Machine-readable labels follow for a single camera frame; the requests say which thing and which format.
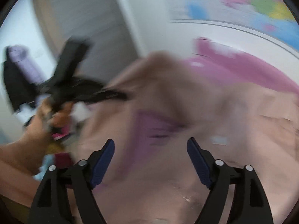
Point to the lilac garment on chair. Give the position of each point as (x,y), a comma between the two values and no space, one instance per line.
(20,56)

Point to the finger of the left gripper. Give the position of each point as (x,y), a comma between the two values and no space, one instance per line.
(114,95)

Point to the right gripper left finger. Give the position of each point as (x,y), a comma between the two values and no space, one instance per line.
(60,186)

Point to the dusty pink coat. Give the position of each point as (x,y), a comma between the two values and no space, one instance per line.
(120,203)

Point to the grey wardrobe door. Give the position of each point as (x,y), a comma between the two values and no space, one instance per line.
(99,21)

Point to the left forearm peach sleeve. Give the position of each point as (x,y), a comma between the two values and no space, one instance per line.
(20,161)

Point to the person's left hand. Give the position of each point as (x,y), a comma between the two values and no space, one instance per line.
(39,128)

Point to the colourful wall map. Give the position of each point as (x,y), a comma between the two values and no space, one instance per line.
(271,17)

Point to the pink daisy bed sheet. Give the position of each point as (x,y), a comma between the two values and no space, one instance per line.
(233,70)

